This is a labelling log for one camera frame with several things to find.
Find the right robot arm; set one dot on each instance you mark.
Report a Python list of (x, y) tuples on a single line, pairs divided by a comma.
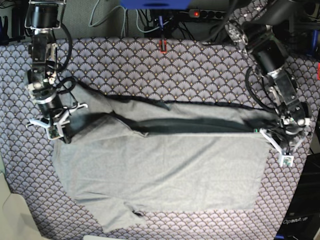
[(42, 18)]

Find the red clamp pad right edge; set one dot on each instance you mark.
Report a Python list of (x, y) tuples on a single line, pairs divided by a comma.
[(318, 71)]

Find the grey T-shirt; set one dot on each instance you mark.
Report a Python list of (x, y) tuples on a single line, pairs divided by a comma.
[(128, 156)]

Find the blue clamp at left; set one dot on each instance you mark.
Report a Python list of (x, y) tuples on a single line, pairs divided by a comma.
[(4, 38)]

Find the blue clamp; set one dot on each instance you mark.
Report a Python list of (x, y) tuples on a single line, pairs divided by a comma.
[(313, 43), (4, 38)]

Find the orange-tipped table clamp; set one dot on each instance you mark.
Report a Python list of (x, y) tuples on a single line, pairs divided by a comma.
[(162, 42)]

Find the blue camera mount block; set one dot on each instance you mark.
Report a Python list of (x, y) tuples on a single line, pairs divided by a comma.
[(155, 4)]

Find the black power strip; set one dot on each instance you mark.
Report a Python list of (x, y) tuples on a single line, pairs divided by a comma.
[(206, 14)]

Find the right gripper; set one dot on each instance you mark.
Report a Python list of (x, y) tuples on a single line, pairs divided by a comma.
[(58, 127)]

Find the blue clamp at right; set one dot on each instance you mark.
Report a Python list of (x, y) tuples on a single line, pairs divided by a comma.
[(313, 43)]

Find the fan-patterned tablecloth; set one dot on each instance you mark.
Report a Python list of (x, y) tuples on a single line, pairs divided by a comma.
[(136, 68)]

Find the beige chair at corner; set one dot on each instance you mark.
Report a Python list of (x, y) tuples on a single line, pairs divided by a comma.
[(16, 221)]

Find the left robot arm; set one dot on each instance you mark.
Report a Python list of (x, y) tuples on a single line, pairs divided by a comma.
[(258, 40)]

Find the black OpenArm box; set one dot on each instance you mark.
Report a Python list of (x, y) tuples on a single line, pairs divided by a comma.
[(302, 220)]

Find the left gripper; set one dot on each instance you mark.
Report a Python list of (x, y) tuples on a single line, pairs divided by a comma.
[(286, 137)]

